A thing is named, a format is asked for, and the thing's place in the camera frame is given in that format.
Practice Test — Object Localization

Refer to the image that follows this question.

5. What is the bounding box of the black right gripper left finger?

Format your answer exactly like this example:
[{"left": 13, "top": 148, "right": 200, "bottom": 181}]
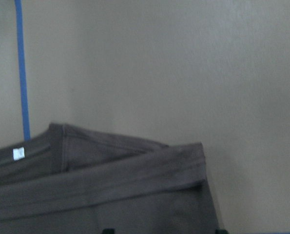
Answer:
[{"left": 102, "top": 228, "right": 115, "bottom": 234}]

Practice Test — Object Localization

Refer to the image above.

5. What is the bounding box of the blue tape centre vertical line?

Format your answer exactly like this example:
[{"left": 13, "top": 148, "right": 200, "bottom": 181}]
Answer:
[{"left": 14, "top": 0, "right": 31, "bottom": 140}]

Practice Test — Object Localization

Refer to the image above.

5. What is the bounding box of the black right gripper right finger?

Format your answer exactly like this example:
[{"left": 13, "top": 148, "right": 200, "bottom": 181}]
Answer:
[{"left": 215, "top": 229, "right": 229, "bottom": 234}]

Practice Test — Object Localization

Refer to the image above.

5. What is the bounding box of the dark brown t-shirt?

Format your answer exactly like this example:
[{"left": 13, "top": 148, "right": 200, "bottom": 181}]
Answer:
[{"left": 0, "top": 124, "right": 219, "bottom": 234}]

